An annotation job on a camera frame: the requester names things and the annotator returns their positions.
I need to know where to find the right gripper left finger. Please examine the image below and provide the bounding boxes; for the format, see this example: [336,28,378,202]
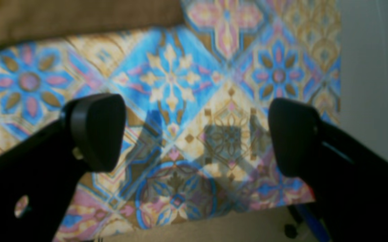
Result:
[0,93,126,242]

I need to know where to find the brown t-shirt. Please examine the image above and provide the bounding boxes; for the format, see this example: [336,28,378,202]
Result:
[0,0,184,50]

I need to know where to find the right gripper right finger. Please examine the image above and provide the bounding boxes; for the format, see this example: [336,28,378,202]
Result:
[268,98,388,242]

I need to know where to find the patterned tablecloth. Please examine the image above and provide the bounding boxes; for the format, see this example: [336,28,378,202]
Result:
[0,0,341,242]

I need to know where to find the blue handled clamp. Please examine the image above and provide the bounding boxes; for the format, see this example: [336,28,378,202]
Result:
[284,202,332,242]

